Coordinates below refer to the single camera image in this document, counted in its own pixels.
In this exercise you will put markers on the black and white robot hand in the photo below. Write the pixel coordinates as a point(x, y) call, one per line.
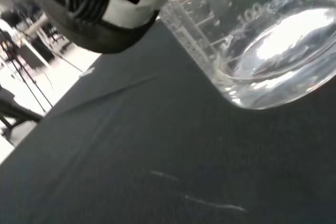
point(123, 14)

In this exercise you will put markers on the clear cloth clip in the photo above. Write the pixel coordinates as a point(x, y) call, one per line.
point(87, 72)

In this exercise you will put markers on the black bench cloth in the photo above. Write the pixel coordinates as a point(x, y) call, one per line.
point(157, 142)

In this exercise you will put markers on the black camera tripod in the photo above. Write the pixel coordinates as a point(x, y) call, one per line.
point(25, 77)

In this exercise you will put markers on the dark metal frame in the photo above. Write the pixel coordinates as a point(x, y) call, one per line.
point(15, 113)

